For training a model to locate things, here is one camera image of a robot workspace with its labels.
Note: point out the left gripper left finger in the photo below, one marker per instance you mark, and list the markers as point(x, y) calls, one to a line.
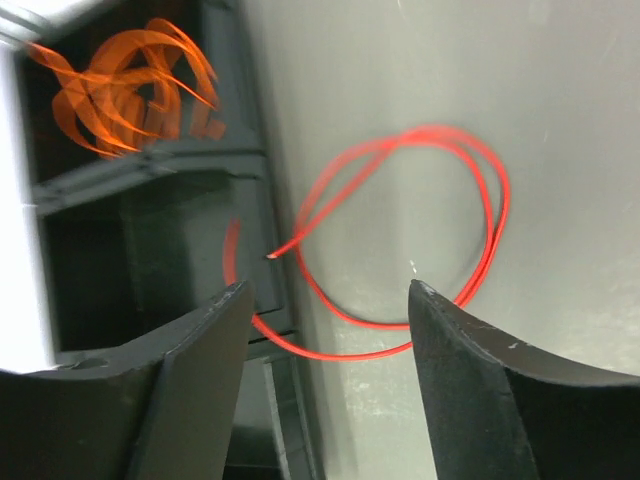
point(158, 407)

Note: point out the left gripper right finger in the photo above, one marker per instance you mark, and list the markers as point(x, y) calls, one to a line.
point(497, 407)

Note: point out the black compartment organizer bin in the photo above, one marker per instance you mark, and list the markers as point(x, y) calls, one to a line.
point(144, 189)

